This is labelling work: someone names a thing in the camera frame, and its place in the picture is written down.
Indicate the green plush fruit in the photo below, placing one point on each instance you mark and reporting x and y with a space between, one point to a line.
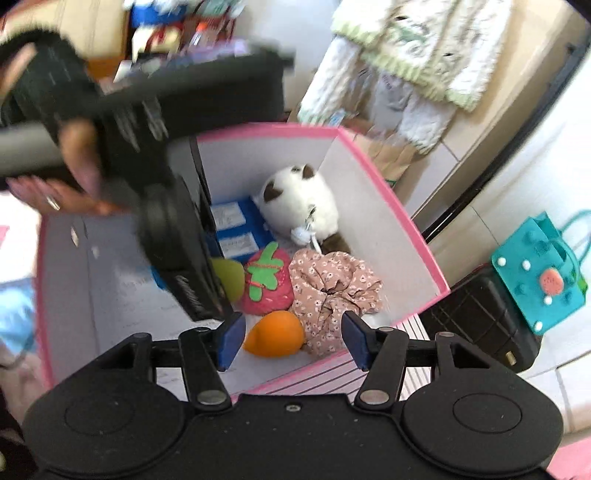
231 279

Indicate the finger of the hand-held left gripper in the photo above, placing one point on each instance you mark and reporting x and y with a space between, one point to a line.
198 295

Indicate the pile of assorted packets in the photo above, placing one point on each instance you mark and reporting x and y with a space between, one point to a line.
184 23

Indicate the white green-trimmed plush jacket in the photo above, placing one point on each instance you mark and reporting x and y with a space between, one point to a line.
438 46

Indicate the orange plush fruit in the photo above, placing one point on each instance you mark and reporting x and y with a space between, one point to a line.
272 334

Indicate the white wardrobe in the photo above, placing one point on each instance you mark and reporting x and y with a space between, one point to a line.
531 161

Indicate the striped pink tablecloth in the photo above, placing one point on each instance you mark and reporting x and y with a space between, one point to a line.
323 376

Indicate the red strawberry plush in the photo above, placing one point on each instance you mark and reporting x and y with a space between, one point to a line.
272 295

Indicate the light blue cloth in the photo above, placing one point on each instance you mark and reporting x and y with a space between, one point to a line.
14 318

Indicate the cardboard box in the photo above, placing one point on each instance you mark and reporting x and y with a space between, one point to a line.
92 27

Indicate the black storage case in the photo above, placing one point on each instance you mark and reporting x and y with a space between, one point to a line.
471 304

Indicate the white cat plush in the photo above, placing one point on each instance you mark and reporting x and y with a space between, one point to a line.
295 207

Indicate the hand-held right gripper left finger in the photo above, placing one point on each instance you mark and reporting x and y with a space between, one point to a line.
231 339

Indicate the pink floral cloth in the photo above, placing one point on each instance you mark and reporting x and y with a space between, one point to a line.
323 281

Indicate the teal felt handbag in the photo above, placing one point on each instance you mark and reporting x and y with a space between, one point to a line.
521 286

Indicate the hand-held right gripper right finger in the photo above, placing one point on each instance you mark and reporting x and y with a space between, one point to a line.
355 339

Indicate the person's left hand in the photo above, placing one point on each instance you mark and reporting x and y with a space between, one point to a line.
69 198

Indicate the brown paper bag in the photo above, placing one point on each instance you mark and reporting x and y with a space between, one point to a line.
388 157

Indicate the blue wet wipes pack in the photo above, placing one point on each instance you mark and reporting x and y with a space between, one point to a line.
258 230

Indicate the person's left forearm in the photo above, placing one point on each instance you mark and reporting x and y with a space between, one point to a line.
14 69

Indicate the pink storage box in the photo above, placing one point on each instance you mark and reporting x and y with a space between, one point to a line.
383 221

